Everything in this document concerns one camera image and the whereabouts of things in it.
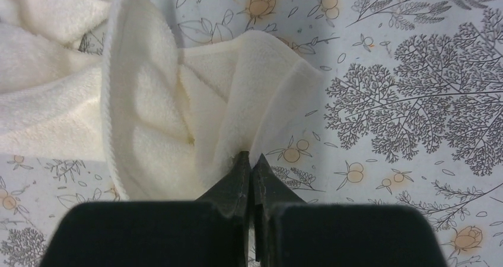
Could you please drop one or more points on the cream terry towel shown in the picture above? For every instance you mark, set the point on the cream terry towel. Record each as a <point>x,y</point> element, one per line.
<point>104,80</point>

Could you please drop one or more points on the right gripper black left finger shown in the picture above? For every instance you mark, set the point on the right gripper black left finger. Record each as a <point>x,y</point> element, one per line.
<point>212,230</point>

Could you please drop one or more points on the floral patterned table mat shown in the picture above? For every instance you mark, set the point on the floral patterned table mat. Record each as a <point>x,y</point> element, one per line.
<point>409,112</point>

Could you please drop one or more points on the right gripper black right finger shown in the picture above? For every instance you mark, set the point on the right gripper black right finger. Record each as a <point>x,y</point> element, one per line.
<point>289,231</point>

